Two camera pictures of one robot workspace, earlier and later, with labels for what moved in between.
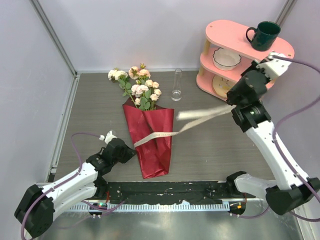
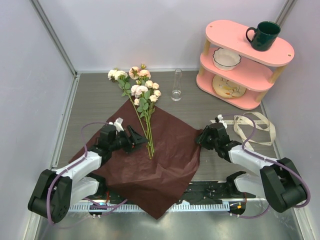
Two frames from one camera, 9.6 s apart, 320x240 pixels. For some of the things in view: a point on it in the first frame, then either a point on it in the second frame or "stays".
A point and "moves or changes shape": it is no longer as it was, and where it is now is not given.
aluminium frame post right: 285,12 stays
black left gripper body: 125,155 → 121,141
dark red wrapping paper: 155,157 moves or changes shape
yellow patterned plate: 222,85 stays
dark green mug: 265,35 stays
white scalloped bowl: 225,60 stays
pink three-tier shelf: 228,54 stays
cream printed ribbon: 208,114 moves or changes shape
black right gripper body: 230,94 → 206,140
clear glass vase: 176,95 stays
